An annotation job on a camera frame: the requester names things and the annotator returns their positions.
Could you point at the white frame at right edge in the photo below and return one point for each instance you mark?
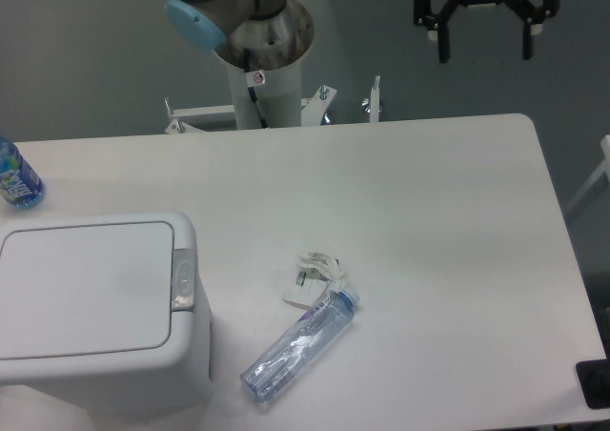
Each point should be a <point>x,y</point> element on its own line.
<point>591,188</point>

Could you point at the blue labelled drink bottle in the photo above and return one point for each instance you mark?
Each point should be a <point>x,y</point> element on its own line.
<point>21,186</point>

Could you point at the grey trash can push button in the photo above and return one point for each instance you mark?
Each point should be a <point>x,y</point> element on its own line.
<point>183,280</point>

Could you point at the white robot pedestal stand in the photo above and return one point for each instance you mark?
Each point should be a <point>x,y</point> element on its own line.
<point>260,99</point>

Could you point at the crumpled white paper wrapper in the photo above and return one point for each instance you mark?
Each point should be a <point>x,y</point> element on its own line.
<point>316,274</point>

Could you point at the white trash can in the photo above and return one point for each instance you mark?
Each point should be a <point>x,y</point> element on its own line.
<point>174,374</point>

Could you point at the white trash can lid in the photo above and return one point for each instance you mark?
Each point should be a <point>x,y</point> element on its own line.
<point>85,290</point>

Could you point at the black table clamp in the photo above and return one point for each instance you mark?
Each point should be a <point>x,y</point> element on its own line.
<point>593,378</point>

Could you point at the empty clear plastic bottle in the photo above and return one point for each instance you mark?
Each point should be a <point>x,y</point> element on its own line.
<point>300,344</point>

